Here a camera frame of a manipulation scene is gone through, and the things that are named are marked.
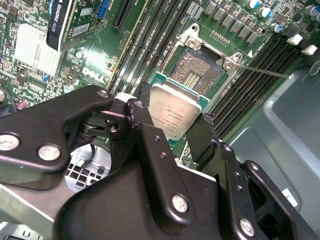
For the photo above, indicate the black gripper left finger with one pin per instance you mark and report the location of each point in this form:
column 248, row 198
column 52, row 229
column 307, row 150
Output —
column 32, row 140

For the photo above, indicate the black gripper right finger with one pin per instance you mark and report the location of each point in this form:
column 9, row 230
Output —
column 238, row 207

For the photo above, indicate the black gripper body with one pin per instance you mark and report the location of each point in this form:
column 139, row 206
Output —
column 112, row 212

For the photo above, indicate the silver CPU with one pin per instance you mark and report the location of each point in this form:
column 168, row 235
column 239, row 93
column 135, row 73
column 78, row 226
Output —
column 172, row 112

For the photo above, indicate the thin metal locking lever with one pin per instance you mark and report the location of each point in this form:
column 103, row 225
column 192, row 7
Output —
column 265, row 71

